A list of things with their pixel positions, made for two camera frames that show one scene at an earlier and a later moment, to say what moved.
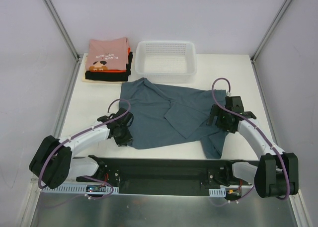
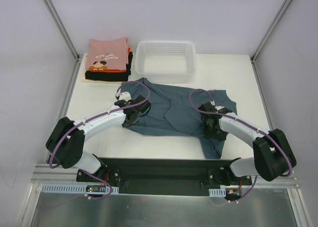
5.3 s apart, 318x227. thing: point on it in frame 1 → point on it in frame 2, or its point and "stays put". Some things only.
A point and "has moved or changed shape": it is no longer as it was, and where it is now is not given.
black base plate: x=163 y=176 stays put
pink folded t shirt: x=110 y=54 stays put
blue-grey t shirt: x=167 y=116 has moved or changed shape
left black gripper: x=123 y=138 → x=141 y=107
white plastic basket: x=166 y=61 stays put
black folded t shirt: x=111 y=76 stays put
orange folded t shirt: x=113 y=70 stays put
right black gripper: x=216 y=115 → x=207 y=123
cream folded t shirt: x=84 y=80 stays put
